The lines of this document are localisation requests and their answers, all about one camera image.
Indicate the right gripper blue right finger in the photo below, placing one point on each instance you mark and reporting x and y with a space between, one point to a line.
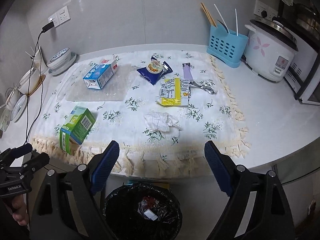
219 170

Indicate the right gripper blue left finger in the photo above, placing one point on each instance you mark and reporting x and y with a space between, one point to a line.
101 166

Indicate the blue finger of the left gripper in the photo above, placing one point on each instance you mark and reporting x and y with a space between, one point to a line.
21 151

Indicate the green carton box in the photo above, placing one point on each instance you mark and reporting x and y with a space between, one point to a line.
76 128

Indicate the white tissue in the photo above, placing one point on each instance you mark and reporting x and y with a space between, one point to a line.
162 122

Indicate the silver foil wrapper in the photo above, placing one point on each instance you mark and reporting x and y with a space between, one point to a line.
208 89

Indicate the yellow snack wrapper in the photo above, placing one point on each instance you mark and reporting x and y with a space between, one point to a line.
174 92

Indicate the blue milk carton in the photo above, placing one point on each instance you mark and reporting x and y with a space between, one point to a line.
100 74

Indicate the purple wrapper strip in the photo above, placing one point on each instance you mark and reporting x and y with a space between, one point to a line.
187 71

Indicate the blue cookie wrapper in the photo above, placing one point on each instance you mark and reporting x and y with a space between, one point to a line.
155 70

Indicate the black trash bin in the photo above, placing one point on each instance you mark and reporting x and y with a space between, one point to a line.
143 211

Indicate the person's left hand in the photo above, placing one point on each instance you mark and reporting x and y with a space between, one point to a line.
20 214

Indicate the blue striped plate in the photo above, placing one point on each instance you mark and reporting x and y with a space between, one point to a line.
19 108

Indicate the white stacked bowls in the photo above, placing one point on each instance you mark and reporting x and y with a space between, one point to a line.
29 79

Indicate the floral white tablecloth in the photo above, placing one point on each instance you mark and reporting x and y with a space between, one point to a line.
145 153

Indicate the wooden round coaster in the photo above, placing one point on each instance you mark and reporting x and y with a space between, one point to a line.
36 86

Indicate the white cup with sticks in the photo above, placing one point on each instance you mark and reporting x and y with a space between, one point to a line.
38 60

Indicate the blue patterned bowl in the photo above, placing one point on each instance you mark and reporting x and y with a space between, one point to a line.
60 58

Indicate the white plate under bowl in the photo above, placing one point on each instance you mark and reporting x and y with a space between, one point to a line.
65 67

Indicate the blue utensil holder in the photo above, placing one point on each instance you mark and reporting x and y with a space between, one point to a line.
226 46

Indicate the white rice cooker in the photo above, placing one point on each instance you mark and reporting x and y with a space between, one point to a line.
270 49

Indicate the black power adapter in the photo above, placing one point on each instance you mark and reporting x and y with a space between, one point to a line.
47 27

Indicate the white straw right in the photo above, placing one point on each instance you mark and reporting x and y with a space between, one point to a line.
236 22

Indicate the white straw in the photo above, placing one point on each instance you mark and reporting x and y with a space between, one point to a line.
223 21
236 22

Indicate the wooden chopsticks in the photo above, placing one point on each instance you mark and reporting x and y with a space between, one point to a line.
207 13

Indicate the white straw left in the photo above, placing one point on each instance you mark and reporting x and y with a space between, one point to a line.
223 21

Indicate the white wall socket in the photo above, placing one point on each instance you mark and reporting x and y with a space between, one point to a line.
59 17

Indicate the right wall socket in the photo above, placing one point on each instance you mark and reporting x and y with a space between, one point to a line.
264 11

